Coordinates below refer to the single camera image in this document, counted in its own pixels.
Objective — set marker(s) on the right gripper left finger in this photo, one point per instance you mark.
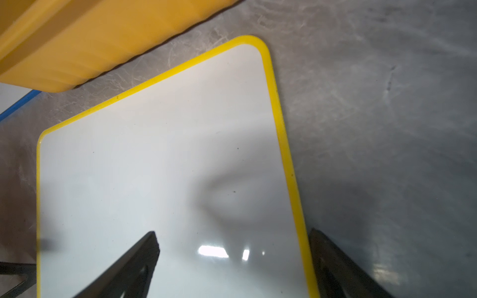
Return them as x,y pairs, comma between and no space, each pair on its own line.
131,275

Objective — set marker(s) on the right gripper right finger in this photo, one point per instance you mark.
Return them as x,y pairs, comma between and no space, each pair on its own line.
338,276

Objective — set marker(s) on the yellow-framed whiteboard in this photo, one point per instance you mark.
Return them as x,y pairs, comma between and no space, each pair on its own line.
199,155

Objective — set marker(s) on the blue-framed whiteboard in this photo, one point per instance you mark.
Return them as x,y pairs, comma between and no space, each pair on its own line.
13,98

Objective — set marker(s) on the yellow plastic storage box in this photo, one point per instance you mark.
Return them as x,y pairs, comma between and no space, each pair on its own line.
54,46

